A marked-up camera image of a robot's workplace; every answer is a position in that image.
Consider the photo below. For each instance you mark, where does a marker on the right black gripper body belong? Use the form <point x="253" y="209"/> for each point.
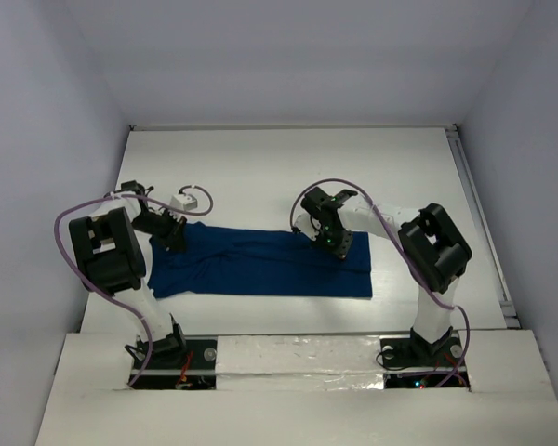
<point x="337" y="241"/>

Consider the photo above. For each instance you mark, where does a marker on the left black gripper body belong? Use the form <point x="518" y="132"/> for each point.
<point x="173" y="230"/>

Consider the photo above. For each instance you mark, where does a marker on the blue t shirt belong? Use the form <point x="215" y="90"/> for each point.
<point x="224" y="261"/>

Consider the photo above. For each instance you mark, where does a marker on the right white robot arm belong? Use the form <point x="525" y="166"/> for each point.
<point x="427" y="239"/>

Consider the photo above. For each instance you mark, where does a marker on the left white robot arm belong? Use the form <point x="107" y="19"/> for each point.
<point x="107" y="252"/>

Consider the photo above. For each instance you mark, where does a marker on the silver foil strip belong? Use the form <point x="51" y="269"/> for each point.
<point x="298" y="363"/>

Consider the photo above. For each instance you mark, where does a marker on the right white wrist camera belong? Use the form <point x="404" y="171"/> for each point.
<point x="304" y="224"/>

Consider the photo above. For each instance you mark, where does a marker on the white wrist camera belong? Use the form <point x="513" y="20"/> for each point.
<point x="184" y="202"/>
<point x="304" y="224"/>

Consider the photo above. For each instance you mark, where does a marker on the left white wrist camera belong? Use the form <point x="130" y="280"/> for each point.
<point x="184" y="202"/>

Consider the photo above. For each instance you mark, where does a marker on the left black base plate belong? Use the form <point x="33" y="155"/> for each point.
<point x="196" y="371"/>

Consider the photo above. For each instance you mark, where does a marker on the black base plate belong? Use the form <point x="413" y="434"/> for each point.
<point x="196" y="371"/>
<point x="404" y="368"/>

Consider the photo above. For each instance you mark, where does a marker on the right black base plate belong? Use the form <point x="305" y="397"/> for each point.
<point x="404" y="368"/>

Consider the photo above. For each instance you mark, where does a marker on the aluminium side rail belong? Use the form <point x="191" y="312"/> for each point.
<point x="507" y="307"/>

